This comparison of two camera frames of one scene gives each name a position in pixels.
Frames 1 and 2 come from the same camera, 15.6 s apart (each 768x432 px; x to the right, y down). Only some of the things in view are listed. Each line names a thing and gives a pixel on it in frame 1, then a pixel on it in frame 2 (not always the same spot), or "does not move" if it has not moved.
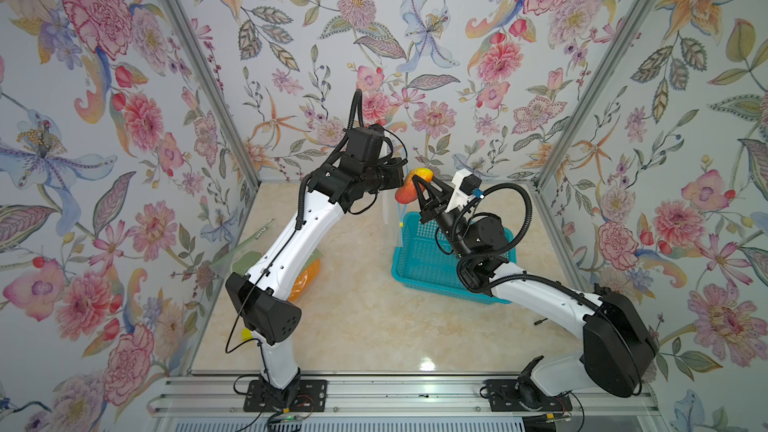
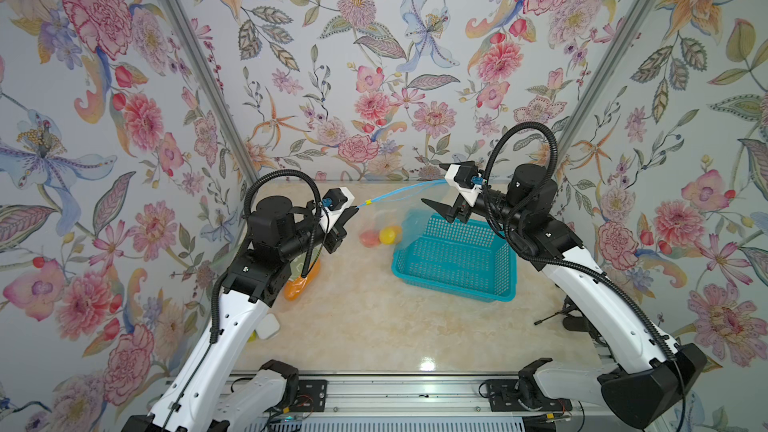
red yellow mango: (407, 192) → (370, 238)
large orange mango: (304, 281) does not move
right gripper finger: (426, 211) → (451, 214)
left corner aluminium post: (203, 64) does not move
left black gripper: (395, 173) → (332, 236)
